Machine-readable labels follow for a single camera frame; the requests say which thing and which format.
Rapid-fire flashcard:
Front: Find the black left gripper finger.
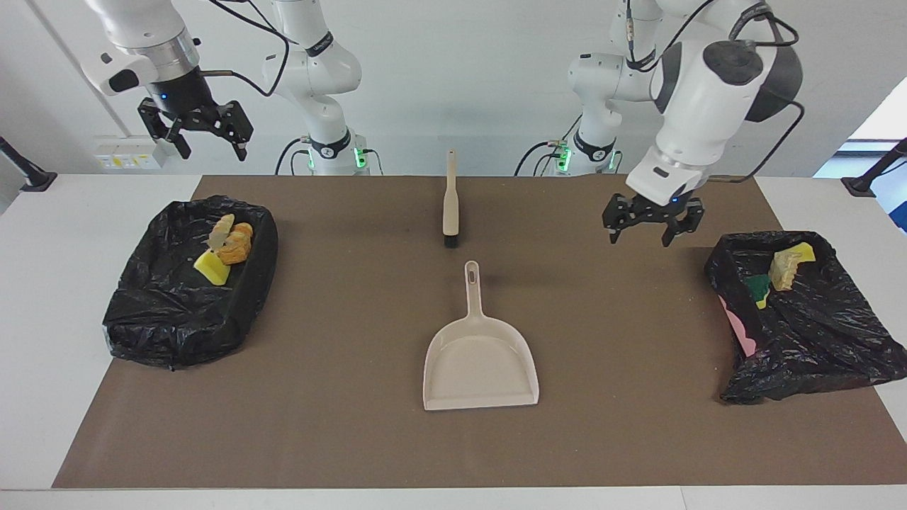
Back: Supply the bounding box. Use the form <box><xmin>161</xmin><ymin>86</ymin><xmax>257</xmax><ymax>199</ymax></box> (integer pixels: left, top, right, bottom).
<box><xmin>602</xmin><ymin>196</ymin><xmax>638</xmax><ymax>244</ymax></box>
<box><xmin>662</xmin><ymin>200</ymin><xmax>705</xmax><ymax>248</ymax></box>

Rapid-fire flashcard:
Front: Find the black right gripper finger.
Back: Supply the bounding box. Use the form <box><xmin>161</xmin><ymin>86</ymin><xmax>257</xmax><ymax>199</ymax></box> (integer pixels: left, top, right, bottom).
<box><xmin>137</xmin><ymin>99</ymin><xmax>192</xmax><ymax>159</ymax></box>
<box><xmin>216</xmin><ymin>101</ymin><xmax>254</xmax><ymax>162</ymax></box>

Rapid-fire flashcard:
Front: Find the small yellow green sponge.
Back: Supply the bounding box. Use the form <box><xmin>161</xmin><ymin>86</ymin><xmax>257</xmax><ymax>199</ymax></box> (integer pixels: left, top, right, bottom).
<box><xmin>744</xmin><ymin>275</ymin><xmax>773</xmax><ymax>310</ymax></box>

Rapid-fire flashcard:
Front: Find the pale bread piece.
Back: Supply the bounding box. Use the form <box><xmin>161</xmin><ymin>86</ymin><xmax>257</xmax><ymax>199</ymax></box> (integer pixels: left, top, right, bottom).
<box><xmin>207</xmin><ymin>214</ymin><xmax>235</xmax><ymax>250</ymax></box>

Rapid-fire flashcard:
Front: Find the toy croissant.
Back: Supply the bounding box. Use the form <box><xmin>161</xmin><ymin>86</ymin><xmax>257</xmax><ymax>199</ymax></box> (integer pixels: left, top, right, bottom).
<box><xmin>216</xmin><ymin>237</ymin><xmax>252</xmax><ymax>266</ymax></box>
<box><xmin>770</xmin><ymin>252</ymin><xmax>801</xmax><ymax>293</ymax></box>

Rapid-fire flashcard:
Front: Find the beige hand brush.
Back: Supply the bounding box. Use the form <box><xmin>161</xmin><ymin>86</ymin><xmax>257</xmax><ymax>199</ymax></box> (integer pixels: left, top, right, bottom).
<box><xmin>442</xmin><ymin>149</ymin><xmax>460</xmax><ymax>249</ymax></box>

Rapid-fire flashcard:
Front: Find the beige plastic dustpan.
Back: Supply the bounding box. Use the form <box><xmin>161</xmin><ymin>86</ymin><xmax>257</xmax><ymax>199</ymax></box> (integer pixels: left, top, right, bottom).
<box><xmin>423</xmin><ymin>260</ymin><xmax>540</xmax><ymax>412</ymax></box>

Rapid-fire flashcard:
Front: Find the pink plastic bin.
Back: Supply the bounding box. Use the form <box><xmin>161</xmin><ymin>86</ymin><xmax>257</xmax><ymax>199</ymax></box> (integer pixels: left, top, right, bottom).
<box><xmin>719</xmin><ymin>295</ymin><xmax>757</xmax><ymax>358</ymax></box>

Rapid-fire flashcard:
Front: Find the black trash bag bin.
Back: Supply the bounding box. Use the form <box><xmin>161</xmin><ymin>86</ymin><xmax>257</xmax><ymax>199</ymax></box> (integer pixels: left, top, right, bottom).
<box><xmin>103</xmin><ymin>196</ymin><xmax>279</xmax><ymax>370</ymax></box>
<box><xmin>704</xmin><ymin>230</ymin><xmax>907</xmax><ymax>406</ymax></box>

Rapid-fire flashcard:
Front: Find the bright window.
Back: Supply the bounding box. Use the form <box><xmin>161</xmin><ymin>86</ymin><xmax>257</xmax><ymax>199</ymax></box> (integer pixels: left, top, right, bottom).
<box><xmin>813</xmin><ymin>76</ymin><xmax>907</xmax><ymax>233</ymax></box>

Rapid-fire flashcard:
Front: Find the brown table mat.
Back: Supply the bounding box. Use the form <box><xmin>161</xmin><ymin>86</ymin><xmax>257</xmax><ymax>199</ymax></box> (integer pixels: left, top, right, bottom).
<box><xmin>52</xmin><ymin>175</ymin><xmax>907</xmax><ymax>489</ymax></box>

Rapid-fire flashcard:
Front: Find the white wall power outlet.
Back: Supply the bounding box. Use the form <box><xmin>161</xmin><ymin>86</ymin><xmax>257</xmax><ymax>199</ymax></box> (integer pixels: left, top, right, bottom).
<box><xmin>93</xmin><ymin>135</ymin><xmax>169</xmax><ymax>171</ymax></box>

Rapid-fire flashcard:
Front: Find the black right base cable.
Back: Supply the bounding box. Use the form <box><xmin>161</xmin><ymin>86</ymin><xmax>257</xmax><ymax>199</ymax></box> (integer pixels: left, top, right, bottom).
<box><xmin>275</xmin><ymin>138</ymin><xmax>312</xmax><ymax>176</ymax></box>

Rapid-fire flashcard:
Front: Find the black base cable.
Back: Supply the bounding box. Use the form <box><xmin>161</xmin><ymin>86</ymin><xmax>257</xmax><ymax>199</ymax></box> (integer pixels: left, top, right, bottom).
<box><xmin>275</xmin><ymin>138</ymin><xmax>312</xmax><ymax>176</ymax></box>
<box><xmin>514</xmin><ymin>113</ymin><xmax>585</xmax><ymax>176</ymax></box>

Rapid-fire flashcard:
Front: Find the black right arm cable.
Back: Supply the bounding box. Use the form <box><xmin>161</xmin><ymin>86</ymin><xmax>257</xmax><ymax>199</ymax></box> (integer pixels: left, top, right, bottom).
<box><xmin>198</xmin><ymin>0</ymin><xmax>291</xmax><ymax>98</ymax></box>

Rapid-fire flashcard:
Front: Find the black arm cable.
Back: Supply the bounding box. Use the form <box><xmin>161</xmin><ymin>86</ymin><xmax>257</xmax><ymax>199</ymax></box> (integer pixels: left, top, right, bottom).
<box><xmin>198</xmin><ymin>0</ymin><xmax>291</xmax><ymax>98</ymax></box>
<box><xmin>624</xmin><ymin>0</ymin><xmax>806</xmax><ymax>185</ymax></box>

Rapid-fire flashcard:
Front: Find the black left base cable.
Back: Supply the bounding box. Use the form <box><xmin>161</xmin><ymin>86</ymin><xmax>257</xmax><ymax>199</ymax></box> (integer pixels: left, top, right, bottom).
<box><xmin>514</xmin><ymin>113</ymin><xmax>585</xmax><ymax>176</ymax></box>

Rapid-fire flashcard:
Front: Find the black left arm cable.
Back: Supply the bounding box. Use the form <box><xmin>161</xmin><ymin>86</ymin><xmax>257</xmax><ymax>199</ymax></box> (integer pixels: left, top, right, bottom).
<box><xmin>624</xmin><ymin>0</ymin><xmax>806</xmax><ymax>185</ymax></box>

